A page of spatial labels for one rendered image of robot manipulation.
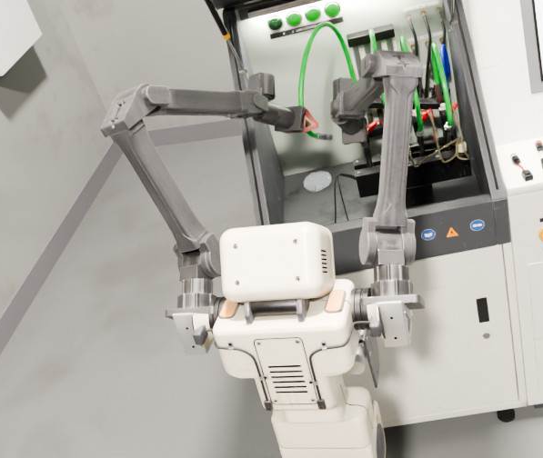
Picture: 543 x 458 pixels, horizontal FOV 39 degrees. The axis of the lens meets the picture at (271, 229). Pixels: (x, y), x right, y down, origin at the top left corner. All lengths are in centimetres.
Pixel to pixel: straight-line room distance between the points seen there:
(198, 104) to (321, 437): 81
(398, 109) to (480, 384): 133
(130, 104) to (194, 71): 309
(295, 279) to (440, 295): 96
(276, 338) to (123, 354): 208
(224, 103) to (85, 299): 226
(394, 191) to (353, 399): 50
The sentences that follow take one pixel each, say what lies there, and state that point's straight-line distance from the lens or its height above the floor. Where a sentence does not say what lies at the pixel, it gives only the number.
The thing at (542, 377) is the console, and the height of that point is 20.
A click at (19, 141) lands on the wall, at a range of 424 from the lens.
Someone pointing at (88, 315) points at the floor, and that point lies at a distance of 387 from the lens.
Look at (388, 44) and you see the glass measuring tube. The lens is 248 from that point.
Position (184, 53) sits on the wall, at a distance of 468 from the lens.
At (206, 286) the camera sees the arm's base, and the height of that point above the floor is 123.
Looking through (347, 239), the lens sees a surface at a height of 91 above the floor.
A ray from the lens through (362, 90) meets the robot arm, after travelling 182.
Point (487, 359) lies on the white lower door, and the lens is 261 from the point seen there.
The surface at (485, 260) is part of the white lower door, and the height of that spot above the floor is 74.
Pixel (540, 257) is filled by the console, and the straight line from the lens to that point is 236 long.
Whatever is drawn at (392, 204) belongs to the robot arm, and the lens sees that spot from 160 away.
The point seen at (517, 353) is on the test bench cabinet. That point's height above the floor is 34.
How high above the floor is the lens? 226
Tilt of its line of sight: 35 degrees down
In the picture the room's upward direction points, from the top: 18 degrees counter-clockwise
